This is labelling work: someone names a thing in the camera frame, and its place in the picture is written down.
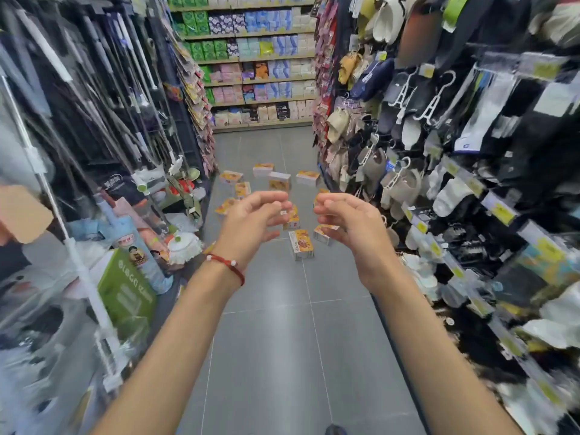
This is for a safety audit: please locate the person's right hand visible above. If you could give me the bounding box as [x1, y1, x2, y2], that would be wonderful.
[313, 192, 401, 280]

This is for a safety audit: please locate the person's left hand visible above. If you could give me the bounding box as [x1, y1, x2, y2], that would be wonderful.
[213, 190, 294, 271]

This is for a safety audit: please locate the group of yellow boxes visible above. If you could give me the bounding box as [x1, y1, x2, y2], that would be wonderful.
[213, 161, 341, 262]

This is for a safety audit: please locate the person's left forearm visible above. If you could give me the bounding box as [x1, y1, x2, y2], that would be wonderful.
[90, 260, 243, 435]

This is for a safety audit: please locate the person's right forearm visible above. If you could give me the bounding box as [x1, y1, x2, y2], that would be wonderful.
[362, 262, 524, 435]

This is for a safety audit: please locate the white round mop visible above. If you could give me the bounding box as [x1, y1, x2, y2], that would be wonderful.
[166, 232, 204, 266]

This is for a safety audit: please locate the green white mop set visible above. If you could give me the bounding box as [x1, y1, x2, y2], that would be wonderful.
[161, 153, 205, 222]

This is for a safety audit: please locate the light blue long package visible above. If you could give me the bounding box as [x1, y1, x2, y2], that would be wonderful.
[97, 199, 173, 295]

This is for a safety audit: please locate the green white cardboard carton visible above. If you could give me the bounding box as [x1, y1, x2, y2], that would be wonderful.
[97, 248, 158, 331]

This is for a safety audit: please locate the strip of colourful hanging packets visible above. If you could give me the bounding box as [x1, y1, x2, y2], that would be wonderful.
[158, 8, 218, 177]

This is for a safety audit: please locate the white mop pole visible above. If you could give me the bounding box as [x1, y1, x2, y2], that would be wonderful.
[0, 74, 126, 395]

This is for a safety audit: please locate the rack of mops and brooms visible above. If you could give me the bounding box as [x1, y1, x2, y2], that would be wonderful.
[0, 0, 205, 213]

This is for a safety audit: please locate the red string bracelet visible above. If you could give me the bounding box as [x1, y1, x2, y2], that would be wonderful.
[204, 252, 247, 287]

